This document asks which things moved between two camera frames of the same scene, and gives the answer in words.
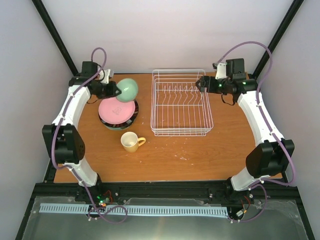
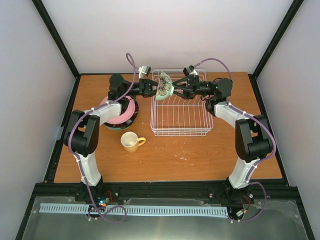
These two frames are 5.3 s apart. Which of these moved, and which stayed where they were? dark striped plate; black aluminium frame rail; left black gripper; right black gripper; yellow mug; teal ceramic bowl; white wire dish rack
Moved: right black gripper; teal ceramic bowl; left black gripper
Stayed: black aluminium frame rail; yellow mug; dark striped plate; white wire dish rack
